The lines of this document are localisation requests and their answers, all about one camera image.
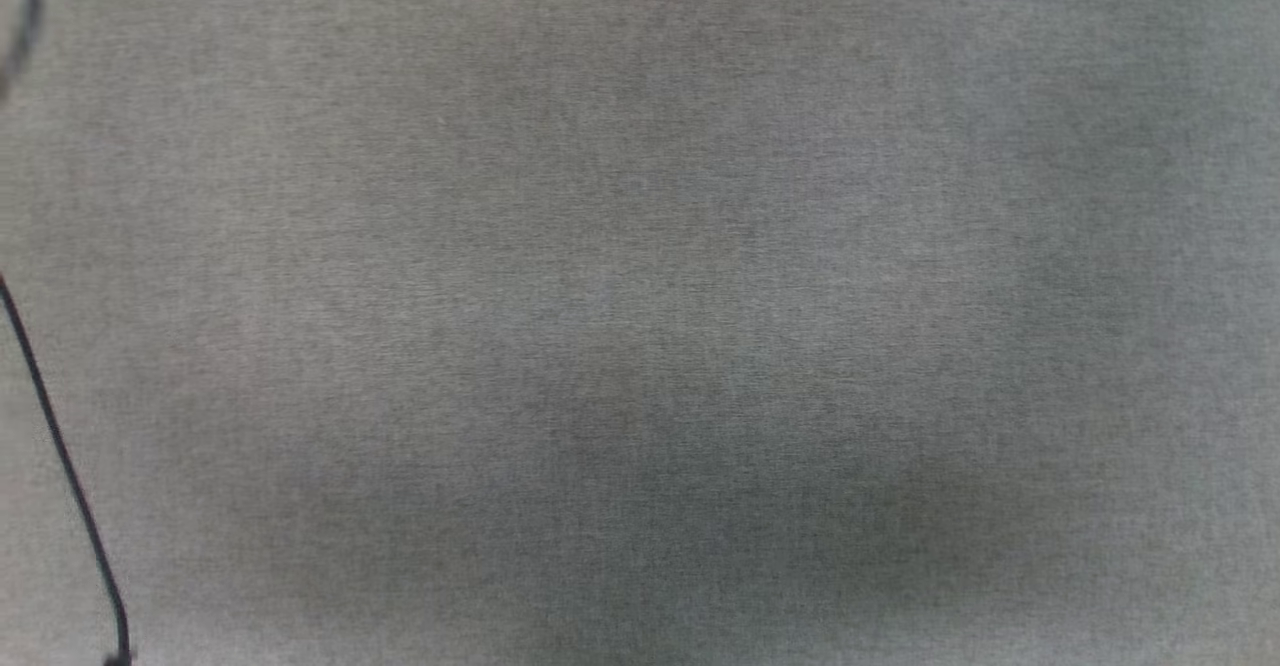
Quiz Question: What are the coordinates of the grey fabric sofa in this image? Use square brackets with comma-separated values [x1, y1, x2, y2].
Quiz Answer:
[0, 0, 1280, 666]

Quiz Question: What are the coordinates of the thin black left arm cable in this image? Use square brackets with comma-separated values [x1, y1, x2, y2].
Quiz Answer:
[0, 274, 134, 666]

